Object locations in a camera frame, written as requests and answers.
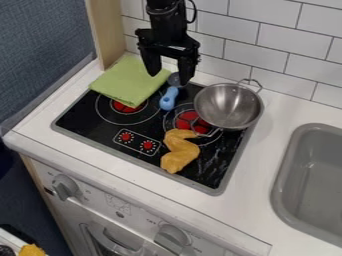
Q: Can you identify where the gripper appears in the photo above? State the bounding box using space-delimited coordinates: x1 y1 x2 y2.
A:
133 28 202 87

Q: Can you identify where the green cloth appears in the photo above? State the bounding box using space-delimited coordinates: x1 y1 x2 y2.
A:
88 55 173 109

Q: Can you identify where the blue toy spoon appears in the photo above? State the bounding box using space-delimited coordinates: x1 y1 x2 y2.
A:
157 72 185 112

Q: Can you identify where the toy stove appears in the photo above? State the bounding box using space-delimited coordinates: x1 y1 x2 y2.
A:
49 78 266 197

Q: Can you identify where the silver pot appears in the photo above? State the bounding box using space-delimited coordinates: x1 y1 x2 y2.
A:
189 78 265 138

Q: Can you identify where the beige toy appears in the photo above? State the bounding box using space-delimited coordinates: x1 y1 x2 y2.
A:
158 128 202 175

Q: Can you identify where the toy sink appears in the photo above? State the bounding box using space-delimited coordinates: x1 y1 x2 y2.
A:
269 122 342 248

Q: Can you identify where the yellow toy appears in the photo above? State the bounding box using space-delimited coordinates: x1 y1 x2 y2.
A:
17 243 49 256

